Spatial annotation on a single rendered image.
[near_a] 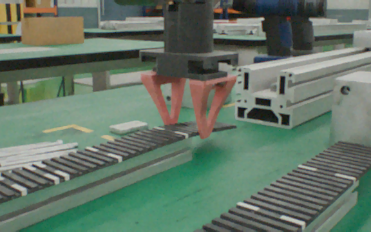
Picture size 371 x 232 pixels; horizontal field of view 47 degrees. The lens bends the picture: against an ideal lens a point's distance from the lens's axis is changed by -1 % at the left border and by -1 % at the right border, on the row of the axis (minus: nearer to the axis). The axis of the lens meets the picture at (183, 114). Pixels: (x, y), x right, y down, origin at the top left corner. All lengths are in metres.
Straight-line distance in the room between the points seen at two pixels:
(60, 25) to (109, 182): 2.18
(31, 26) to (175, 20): 2.08
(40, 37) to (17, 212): 2.17
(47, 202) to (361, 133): 0.34
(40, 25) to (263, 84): 1.93
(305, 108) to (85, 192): 0.40
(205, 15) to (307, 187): 0.22
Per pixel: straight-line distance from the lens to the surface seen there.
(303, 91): 0.67
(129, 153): 0.42
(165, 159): 0.47
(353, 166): 0.41
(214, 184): 0.44
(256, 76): 0.69
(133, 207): 0.39
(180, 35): 0.48
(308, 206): 0.32
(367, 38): 1.19
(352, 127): 0.52
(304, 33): 1.25
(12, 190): 0.36
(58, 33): 2.55
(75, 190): 0.40
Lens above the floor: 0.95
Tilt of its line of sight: 13 degrees down
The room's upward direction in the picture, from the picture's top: straight up
